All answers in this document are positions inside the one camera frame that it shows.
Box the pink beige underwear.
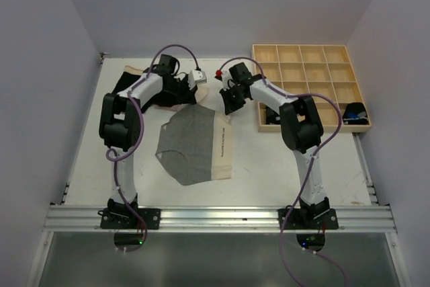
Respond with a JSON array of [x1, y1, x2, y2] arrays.
[[154, 85, 210, 112]]

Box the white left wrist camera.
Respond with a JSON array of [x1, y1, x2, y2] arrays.
[[188, 69, 207, 89]]

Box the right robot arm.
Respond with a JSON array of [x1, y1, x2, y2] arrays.
[[215, 63, 330, 229]]

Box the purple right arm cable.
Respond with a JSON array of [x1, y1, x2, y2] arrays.
[[218, 56, 352, 287]]

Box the black underwear tan waistband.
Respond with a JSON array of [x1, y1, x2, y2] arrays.
[[113, 65, 189, 112]]

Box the dark rolled underwear in tray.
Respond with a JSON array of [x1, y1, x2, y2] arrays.
[[265, 106, 280, 125]]

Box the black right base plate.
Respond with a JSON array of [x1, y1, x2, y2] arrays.
[[284, 208, 339, 230]]

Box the wooden compartment tray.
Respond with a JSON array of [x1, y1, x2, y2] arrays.
[[252, 44, 368, 117]]

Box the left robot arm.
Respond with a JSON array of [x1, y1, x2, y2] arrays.
[[99, 54, 206, 229]]

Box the black blue rolled underwear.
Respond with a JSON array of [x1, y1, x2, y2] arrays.
[[342, 102, 370, 125]]

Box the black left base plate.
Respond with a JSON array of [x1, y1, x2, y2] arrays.
[[97, 208, 161, 230]]

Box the aluminium front rail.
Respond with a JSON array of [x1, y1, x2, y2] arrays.
[[44, 205, 396, 233]]

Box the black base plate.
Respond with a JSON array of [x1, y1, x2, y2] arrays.
[[284, 208, 339, 230], [97, 208, 161, 230]]

